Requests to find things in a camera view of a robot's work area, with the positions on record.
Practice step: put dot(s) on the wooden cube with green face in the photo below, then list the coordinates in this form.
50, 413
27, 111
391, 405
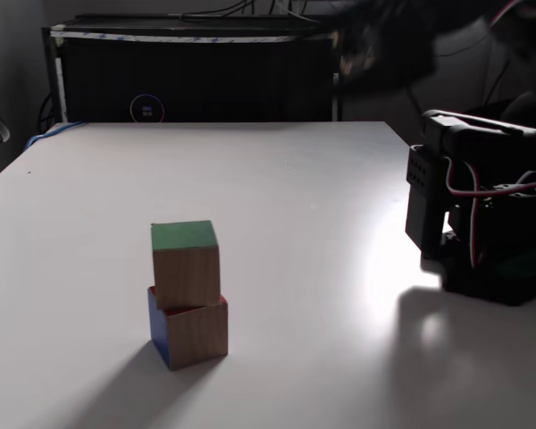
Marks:
185, 263

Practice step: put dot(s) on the black computer case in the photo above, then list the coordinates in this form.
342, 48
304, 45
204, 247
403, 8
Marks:
205, 76

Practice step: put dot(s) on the cube with black-white tag markers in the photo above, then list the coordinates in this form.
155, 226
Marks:
196, 333

